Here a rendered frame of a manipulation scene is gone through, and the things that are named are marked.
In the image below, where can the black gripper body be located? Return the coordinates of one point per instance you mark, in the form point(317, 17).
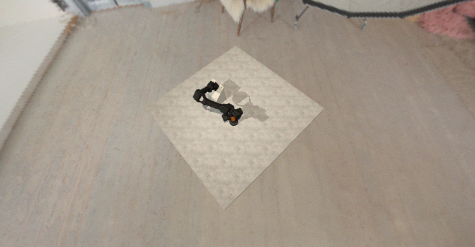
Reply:
point(225, 118)

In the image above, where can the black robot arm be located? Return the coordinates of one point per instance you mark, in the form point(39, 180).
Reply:
point(224, 108)

